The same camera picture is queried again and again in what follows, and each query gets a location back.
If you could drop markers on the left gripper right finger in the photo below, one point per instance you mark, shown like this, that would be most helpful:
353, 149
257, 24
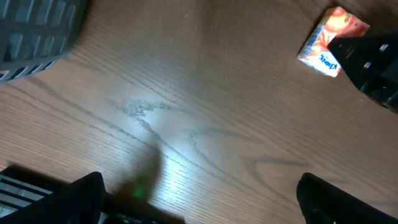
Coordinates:
321, 202

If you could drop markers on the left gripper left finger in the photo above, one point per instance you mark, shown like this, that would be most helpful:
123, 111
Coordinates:
79, 202

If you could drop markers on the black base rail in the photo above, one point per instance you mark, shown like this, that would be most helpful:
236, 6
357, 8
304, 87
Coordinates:
21, 187

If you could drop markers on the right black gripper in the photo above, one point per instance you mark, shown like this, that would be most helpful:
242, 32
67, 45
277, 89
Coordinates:
370, 62

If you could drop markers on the orange tissue pack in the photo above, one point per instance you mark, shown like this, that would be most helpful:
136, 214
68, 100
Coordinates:
335, 23

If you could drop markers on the grey plastic shopping basket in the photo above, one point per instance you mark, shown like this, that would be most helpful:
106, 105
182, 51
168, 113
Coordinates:
35, 34

